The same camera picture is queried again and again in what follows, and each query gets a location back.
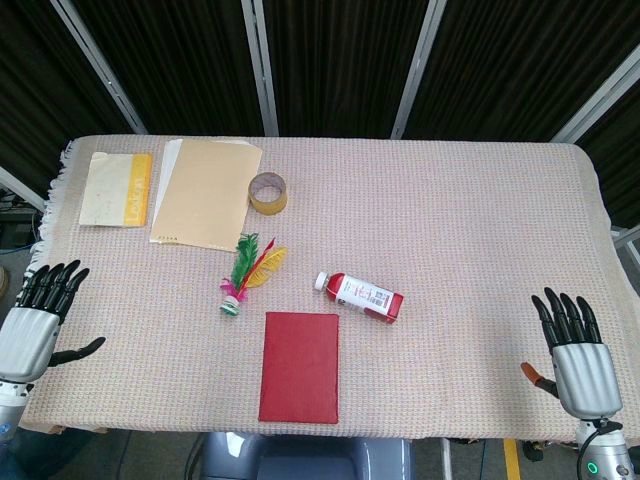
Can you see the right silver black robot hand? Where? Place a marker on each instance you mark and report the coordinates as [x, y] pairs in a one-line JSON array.
[[582, 365]]

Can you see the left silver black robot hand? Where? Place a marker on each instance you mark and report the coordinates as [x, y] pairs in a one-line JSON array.
[[27, 340]]

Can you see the feather shuttlecock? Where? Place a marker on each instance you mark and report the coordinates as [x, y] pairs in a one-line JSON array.
[[247, 272]]

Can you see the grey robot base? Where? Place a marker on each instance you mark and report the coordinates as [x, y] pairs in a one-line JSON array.
[[305, 457]]

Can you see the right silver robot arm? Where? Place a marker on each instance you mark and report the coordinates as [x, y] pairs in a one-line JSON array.
[[602, 450]]

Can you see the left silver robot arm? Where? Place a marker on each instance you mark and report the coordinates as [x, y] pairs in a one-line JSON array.
[[9, 407]]

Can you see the red juice bottle white cap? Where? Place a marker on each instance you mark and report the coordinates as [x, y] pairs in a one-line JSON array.
[[362, 296]]

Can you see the yellow-edged notepad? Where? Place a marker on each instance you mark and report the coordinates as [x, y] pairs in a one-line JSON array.
[[116, 190]]

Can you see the white paper sheets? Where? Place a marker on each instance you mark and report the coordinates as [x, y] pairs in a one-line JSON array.
[[164, 175]]

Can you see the beige woven tablecloth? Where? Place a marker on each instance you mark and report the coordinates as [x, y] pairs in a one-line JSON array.
[[400, 240]]

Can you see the manila paper folder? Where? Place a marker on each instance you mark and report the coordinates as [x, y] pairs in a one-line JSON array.
[[210, 195]]

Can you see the red notebook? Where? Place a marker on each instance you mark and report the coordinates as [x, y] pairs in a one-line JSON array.
[[300, 367]]

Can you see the brown packing tape roll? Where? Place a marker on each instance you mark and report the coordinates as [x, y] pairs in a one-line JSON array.
[[268, 194]]

